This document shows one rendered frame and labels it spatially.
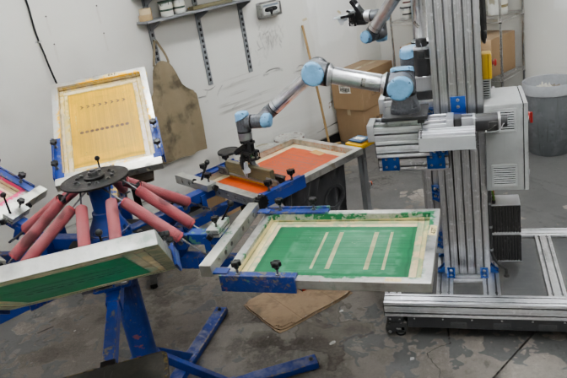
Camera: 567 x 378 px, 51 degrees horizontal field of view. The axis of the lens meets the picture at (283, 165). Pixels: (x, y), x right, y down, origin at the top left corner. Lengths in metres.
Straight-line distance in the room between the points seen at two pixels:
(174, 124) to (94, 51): 0.92
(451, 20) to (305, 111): 3.42
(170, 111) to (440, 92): 2.72
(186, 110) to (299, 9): 1.69
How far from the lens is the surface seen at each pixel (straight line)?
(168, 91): 5.19
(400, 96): 2.86
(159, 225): 2.58
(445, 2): 3.10
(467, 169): 3.32
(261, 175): 3.15
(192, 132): 5.36
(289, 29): 6.10
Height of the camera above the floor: 2.12
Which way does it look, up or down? 20 degrees down
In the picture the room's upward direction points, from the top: 10 degrees counter-clockwise
